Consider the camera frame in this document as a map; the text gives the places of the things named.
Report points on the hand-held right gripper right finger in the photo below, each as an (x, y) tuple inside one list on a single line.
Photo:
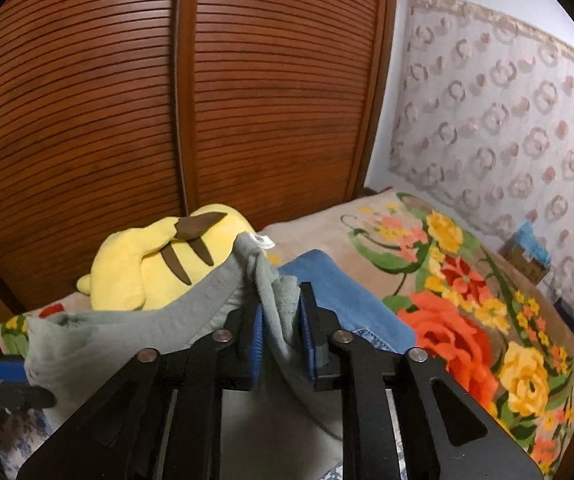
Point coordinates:
[(309, 345)]

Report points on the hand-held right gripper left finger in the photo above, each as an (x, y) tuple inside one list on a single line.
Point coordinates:
[(256, 350)]

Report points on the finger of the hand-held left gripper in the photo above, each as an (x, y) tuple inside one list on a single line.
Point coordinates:
[(8, 370), (32, 397)]

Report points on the grey pants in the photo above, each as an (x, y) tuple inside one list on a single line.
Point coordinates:
[(132, 340)]

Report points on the blue floral bed sheet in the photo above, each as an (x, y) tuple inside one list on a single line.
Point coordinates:
[(22, 442)]

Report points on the folded blue jeans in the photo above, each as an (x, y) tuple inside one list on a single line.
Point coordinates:
[(347, 300)]

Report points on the yellow plush toy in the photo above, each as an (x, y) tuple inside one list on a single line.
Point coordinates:
[(142, 260)]

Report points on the colourful floral blanket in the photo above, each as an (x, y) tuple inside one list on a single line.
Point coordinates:
[(467, 300)]

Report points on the small cardboard box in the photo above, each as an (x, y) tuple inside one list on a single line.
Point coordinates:
[(524, 262)]

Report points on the wooden louvered wardrobe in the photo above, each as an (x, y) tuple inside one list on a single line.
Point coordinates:
[(167, 110)]

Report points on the beige patterned lace curtain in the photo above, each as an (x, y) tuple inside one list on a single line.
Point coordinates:
[(507, 120)]

